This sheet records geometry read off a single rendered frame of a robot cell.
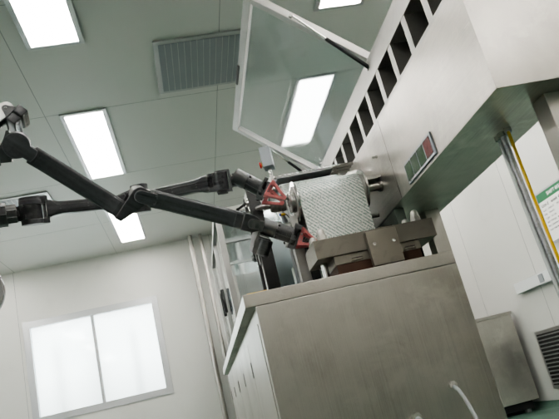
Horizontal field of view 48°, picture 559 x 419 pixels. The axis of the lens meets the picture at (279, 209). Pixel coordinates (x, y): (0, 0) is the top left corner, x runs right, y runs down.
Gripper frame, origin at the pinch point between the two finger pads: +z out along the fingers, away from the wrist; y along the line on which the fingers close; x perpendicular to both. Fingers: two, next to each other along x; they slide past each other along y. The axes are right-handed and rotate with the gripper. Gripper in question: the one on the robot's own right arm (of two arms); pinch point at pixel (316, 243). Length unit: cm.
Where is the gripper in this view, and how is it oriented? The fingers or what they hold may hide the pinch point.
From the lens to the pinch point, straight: 216.4
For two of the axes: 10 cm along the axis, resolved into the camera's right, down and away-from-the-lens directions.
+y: 1.1, -3.2, -9.4
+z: 9.5, 3.0, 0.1
